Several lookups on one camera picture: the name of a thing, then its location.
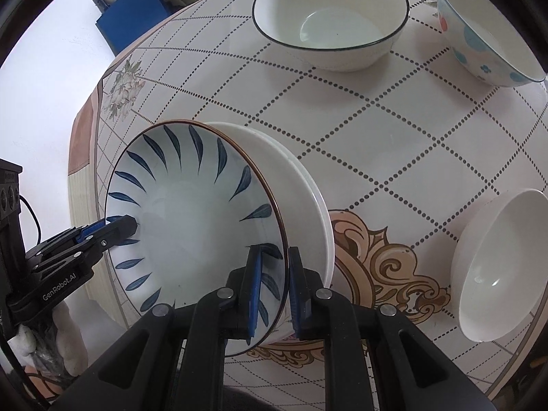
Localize plain white bowl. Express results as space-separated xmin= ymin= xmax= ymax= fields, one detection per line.
xmin=450 ymin=188 xmax=547 ymax=343

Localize white gloved left hand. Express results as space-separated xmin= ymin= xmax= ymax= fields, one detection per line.
xmin=8 ymin=301 xmax=88 ymax=378

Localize blue leaf pattern plate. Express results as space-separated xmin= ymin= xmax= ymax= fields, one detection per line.
xmin=105 ymin=121 xmax=288 ymax=356

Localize white bowl blue dots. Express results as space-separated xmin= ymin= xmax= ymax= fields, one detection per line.
xmin=437 ymin=0 xmax=547 ymax=87

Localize brown striped cloth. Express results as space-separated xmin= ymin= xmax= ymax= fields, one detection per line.
xmin=67 ymin=94 xmax=102 ymax=301

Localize white plate pink flowers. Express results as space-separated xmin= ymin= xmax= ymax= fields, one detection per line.
xmin=209 ymin=122 xmax=335 ymax=288

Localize blue mat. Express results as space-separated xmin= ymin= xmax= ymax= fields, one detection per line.
xmin=92 ymin=0 xmax=172 ymax=55

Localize white bowl dark rim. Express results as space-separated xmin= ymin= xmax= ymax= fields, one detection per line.
xmin=252 ymin=0 xmax=410 ymax=72

